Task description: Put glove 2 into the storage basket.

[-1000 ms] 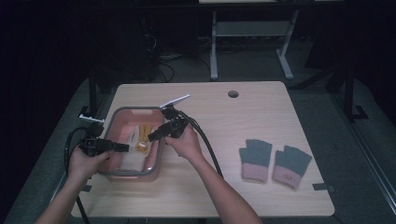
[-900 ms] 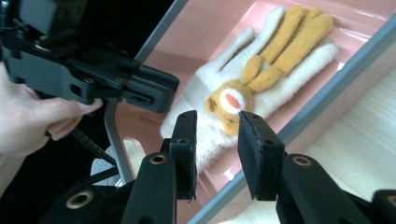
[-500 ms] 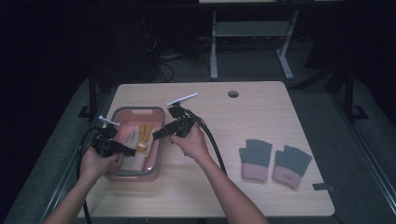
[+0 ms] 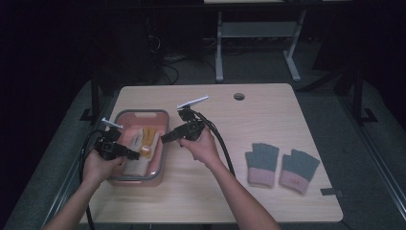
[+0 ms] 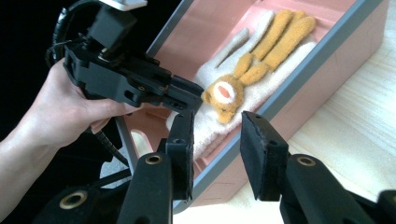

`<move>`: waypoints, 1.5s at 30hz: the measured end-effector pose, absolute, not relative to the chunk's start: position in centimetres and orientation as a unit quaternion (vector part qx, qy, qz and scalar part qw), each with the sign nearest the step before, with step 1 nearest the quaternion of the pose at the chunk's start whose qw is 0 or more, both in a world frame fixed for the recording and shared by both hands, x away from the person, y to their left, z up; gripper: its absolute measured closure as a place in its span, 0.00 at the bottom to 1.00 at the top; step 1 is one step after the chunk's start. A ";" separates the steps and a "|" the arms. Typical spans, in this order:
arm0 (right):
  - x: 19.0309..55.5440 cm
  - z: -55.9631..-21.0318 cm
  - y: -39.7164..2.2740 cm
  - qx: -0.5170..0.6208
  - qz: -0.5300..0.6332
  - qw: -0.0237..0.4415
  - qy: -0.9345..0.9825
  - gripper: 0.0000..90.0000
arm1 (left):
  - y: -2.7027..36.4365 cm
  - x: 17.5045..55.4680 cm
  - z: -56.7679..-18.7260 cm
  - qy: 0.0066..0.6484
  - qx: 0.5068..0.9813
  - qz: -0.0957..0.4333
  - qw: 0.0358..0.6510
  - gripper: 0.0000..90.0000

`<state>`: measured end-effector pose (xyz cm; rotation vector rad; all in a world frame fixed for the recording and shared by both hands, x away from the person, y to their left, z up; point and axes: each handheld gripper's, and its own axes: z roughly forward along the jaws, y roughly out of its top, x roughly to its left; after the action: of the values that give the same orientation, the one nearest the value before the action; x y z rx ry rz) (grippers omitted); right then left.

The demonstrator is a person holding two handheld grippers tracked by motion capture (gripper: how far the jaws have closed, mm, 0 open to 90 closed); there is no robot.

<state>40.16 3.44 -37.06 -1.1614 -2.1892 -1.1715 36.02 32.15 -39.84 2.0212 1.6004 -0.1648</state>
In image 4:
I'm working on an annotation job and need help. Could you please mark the hand-held gripper cable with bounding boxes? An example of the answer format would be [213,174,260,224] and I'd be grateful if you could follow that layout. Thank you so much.
[191,109,237,177]
[78,128,111,230]

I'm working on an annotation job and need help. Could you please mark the person's left hand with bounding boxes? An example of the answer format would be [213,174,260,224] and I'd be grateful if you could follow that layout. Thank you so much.
[81,149,127,189]

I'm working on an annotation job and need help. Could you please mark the black metal stand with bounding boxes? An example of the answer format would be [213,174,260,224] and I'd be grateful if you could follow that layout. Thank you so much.
[79,66,103,125]
[351,61,379,127]

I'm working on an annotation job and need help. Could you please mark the left hand-held gripper cable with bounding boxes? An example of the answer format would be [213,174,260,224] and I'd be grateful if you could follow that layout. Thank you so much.
[78,128,111,230]

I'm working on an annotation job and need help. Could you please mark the beige glove with bear face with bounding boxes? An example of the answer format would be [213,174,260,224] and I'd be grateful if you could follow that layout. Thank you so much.
[124,126,161,177]

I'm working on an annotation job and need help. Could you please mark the person's right hand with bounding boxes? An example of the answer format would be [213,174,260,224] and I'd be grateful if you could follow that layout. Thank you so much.
[178,126,222,168]

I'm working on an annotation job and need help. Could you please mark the black tape strip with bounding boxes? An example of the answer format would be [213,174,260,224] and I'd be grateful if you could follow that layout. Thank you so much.
[320,187,345,197]

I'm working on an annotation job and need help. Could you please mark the black floor cables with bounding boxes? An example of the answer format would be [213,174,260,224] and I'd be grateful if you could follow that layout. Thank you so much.
[159,52,188,86]

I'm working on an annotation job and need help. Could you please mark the right hand-held gripper cable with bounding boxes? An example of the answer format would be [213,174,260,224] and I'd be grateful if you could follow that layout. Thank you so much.
[191,109,237,177]

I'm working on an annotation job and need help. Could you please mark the grey fingerless glove pink cuff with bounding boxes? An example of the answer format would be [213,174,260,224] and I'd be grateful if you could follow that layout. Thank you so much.
[244,142,281,189]

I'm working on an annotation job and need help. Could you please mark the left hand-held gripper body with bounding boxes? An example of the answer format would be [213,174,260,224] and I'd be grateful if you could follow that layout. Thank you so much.
[94,117,131,161]

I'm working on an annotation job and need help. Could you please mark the pink basin with grey rim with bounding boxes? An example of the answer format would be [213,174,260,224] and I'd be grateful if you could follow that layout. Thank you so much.
[106,108,170,188]

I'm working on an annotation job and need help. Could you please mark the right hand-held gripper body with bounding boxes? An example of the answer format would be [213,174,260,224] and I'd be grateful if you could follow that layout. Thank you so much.
[174,95,210,142]

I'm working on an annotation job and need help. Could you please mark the white metal desk frame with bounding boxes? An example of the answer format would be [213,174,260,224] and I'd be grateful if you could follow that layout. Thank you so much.
[214,9,308,83]

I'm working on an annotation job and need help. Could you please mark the grey fingerless glove red label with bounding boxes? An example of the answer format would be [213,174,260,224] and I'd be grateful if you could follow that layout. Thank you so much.
[278,149,321,196]

